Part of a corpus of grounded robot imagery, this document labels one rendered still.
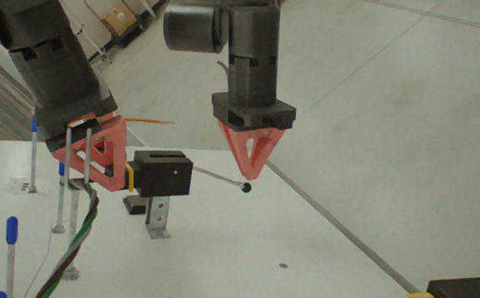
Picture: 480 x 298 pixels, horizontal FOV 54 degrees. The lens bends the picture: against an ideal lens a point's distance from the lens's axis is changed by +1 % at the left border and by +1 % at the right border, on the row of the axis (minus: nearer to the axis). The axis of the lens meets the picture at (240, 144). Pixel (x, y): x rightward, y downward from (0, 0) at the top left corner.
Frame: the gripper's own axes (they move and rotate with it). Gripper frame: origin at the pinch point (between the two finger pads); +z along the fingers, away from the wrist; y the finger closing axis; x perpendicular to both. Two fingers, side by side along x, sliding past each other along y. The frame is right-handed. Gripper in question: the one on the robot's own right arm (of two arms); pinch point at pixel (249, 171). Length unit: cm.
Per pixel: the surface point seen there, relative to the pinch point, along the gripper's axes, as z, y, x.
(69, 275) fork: 3.0, 8.3, -22.6
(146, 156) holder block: -4.2, 0.2, -13.0
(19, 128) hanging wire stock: 15, -76, -25
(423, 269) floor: 66, -42, 86
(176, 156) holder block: -3.4, -0.2, -9.4
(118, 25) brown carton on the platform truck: 62, -717, 131
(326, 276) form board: 7.3, 13.5, 2.6
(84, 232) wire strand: -7.6, 19.6, -21.9
